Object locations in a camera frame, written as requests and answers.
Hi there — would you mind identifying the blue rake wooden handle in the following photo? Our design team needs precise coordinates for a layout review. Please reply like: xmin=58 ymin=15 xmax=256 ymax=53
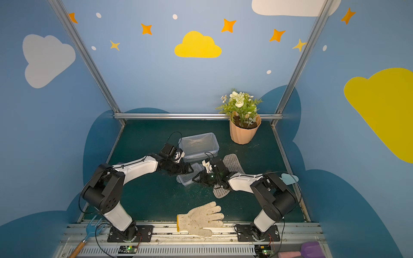
xmin=69 ymin=215 xmax=103 ymax=258

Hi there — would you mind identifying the aluminium frame right post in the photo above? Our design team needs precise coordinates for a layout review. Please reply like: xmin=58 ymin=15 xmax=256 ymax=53
xmin=271 ymin=0 xmax=334 ymax=129

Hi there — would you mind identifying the small clear lunch box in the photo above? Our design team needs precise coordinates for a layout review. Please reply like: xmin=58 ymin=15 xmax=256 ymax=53
xmin=176 ymin=163 xmax=204 ymax=187

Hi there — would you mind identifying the large clear lunch box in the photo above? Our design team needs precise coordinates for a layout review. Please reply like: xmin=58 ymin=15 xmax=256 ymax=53
xmin=179 ymin=132 xmax=219 ymax=162

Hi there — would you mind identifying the purple pink toy shovel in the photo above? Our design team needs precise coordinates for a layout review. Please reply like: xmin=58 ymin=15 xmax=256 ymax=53
xmin=277 ymin=242 xmax=326 ymax=258

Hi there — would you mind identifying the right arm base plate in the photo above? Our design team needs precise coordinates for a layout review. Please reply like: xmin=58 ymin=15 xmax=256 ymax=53
xmin=234 ymin=224 xmax=281 ymax=242

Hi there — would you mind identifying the circuit board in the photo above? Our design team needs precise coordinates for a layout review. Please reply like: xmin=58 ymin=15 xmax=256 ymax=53
xmin=118 ymin=245 xmax=138 ymax=254
xmin=254 ymin=245 xmax=274 ymax=258

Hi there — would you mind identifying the aluminium front rail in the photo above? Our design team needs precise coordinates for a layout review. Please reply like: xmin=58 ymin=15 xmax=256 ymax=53
xmin=53 ymin=221 xmax=333 ymax=258

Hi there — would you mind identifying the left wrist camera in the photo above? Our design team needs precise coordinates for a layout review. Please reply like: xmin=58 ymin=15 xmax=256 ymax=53
xmin=172 ymin=148 xmax=185 ymax=163

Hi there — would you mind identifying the right circuit board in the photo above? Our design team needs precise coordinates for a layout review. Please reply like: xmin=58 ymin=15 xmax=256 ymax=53
xmin=254 ymin=245 xmax=274 ymax=258

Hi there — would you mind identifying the white knit work glove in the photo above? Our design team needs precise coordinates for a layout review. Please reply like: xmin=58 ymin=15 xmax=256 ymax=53
xmin=176 ymin=202 xmax=225 ymax=237

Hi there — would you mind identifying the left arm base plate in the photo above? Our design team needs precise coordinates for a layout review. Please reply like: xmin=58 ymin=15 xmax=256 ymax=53
xmin=107 ymin=224 xmax=153 ymax=243

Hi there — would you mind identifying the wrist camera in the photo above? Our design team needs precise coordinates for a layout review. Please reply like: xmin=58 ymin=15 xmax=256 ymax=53
xmin=172 ymin=148 xmax=185 ymax=163
xmin=202 ymin=160 xmax=213 ymax=173

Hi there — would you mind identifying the left circuit board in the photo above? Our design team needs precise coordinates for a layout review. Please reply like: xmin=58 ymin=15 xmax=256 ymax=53
xmin=118 ymin=245 xmax=138 ymax=254

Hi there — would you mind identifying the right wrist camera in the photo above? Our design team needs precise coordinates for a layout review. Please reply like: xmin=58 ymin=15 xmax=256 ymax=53
xmin=202 ymin=160 xmax=213 ymax=173

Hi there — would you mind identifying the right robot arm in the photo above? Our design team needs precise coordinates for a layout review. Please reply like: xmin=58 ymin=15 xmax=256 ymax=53
xmin=192 ymin=154 xmax=299 ymax=241

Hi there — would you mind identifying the aluminium frame left post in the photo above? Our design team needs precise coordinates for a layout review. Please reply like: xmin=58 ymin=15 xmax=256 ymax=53
xmin=48 ymin=0 xmax=121 ymax=114

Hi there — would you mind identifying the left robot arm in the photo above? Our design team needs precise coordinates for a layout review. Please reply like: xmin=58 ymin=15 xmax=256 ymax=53
xmin=80 ymin=143 xmax=194 ymax=243

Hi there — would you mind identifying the teal silicone spatula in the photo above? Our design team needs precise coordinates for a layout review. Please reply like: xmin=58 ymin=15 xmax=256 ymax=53
xmin=280 ymin=173 xmax=299 ymax=186

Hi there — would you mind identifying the potted artificial flower plant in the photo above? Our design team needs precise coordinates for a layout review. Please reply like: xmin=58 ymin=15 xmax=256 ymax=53
xmin=216 ymin=90 xmax=262 ymax=145

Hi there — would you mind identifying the aluminium frame post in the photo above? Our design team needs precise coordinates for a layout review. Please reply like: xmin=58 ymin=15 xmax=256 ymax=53
xmin=271 ymin=0 xmax=334 ymax=129
xmin=48 ymin=0 xmax=121 ymax=114

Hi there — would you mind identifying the aluminium frame rear bar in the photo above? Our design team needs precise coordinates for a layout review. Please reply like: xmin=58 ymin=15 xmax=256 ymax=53
xmin=113 ymin=112 xmax=284 ymax=121

